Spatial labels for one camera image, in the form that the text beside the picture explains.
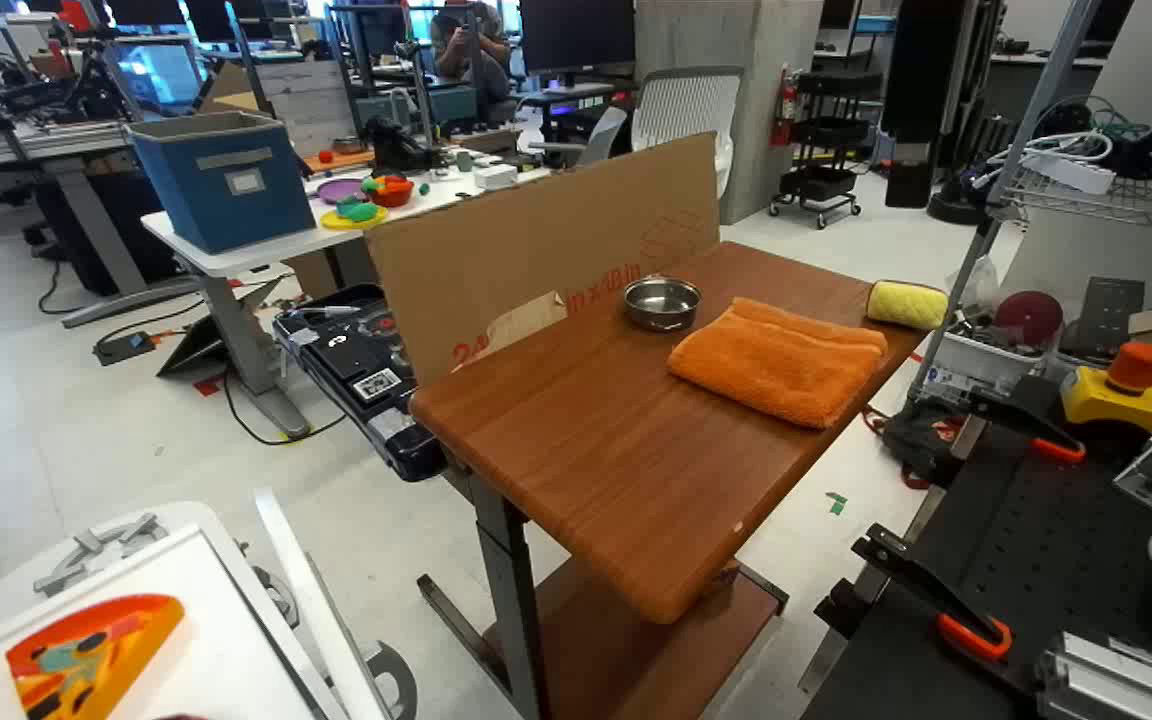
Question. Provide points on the small metal pot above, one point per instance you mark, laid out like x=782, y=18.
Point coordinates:
x=663, y=307

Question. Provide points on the wooden desk with metal legs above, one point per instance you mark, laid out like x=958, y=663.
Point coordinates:
x=641, y=440

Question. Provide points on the brown cardboard board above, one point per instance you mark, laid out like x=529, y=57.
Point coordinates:
x=539, y=257

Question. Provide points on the orange folded towel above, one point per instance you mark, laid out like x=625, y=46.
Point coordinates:
x=777, y=357

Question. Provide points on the black flat electronic device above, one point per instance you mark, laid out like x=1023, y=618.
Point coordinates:
x=360, y=379

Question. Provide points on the green toy plate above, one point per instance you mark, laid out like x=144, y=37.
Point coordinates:
x=358, y=211

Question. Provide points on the black rolling utility cart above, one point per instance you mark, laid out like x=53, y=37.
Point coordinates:
x=821, y=144

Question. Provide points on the red fire extinguisher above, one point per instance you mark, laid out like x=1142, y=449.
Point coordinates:
x=785, y=108

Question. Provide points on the seated person in dark clothes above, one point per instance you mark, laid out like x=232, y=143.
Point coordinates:
x=472, y=51

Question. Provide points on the black computer monitor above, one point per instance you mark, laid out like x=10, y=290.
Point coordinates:
x=577, y=32

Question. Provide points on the yellow sponge roll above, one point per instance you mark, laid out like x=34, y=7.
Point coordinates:
x=905, y=307

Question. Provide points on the white table with grey leg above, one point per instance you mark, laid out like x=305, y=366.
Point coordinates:
x=258, y=265

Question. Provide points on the blue storage box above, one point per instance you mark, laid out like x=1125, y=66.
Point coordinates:
x=227, y=183

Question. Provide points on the dark red round disc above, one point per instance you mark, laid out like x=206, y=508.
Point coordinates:
x=1031, y=319

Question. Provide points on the laptop with lit screen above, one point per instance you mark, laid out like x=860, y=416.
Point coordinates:
x=159, y=73

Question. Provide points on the white table with metal brackets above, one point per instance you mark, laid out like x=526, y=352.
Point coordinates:
x=137, y=626

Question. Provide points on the yellow and orange emergency button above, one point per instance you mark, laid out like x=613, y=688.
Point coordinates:
x=1125, y=386

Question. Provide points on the orange plastic toy piece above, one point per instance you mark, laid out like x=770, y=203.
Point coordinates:
x=91, y=657

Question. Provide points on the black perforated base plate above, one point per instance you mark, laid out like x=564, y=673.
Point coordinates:
x=1003, y=585

